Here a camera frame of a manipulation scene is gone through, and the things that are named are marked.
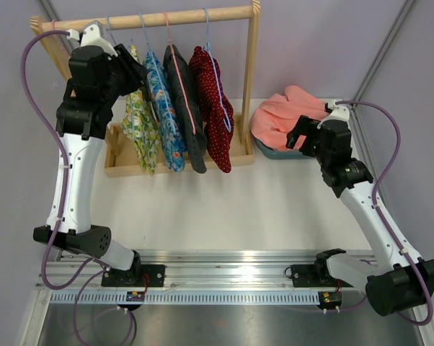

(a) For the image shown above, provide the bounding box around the teal plastic tub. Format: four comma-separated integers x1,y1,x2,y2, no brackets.
254,138,310,160

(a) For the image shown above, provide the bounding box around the yellow lemon print skirt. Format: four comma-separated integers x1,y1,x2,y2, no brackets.
121,43,162,177

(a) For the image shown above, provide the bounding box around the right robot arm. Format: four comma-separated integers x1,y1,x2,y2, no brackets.
286,115,434,326

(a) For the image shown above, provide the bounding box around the right aluminium frame post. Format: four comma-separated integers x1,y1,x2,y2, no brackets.
353,0,419,100

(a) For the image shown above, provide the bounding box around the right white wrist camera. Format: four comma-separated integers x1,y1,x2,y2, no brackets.
322,99,350,123

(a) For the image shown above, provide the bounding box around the wooden clothes rack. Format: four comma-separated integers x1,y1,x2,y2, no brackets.
30,1,260,178

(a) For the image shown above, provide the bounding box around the left aluminium frame post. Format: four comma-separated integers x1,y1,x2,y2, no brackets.
37,0,60,22

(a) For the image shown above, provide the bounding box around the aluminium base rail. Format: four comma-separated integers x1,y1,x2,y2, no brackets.
35,249,428,291

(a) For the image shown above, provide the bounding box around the red dotted skirt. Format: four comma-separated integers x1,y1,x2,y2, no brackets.
189,46,234,173

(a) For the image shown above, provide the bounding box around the blue hanger under floral skirt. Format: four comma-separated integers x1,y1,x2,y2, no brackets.
138,13,177,135

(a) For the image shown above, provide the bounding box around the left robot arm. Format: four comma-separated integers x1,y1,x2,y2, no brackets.
33,44,146,287

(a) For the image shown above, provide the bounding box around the blue hanger under lemon skirt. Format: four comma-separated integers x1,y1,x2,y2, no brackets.
105,16,137,52

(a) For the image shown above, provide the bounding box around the aluminium frame post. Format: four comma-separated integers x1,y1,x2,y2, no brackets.
353,0,419,100
37,0,60,22

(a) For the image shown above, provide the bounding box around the slotted grey cable duct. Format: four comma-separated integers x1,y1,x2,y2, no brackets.
50,290,319,306

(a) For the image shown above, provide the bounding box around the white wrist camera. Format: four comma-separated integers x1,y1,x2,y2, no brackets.
322,99,350,123
67,21,118,57

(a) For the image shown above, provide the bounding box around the dark grey dotted skirt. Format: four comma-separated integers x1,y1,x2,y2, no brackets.
163,44,208,174

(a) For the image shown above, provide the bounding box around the pink pleated skirt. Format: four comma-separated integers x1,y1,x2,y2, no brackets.
251,85,327,151

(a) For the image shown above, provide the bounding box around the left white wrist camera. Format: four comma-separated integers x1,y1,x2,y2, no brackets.
67,21,118,57

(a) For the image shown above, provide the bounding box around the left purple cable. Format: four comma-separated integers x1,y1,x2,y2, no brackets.
20,30,112,291

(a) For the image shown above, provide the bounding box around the blue floral skirt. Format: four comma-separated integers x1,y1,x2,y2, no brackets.
143,51,186,172

